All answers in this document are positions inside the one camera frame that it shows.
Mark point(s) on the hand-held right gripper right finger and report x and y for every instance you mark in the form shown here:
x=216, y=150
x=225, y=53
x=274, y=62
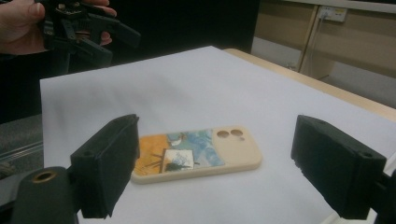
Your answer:
x=339, y=165

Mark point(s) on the white wall socket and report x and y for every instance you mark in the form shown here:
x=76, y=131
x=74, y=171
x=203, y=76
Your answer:
x=333, y=14

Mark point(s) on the aluminium floor rail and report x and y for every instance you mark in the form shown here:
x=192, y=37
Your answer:
x=18, y=151

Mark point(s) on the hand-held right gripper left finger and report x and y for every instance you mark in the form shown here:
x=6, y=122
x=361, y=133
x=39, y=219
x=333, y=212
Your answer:
x=102, y=165

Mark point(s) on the white table sheet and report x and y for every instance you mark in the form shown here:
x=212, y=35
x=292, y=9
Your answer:
x=202, y=93

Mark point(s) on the beige painted phone case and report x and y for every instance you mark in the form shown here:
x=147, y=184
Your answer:
x=239, y=155

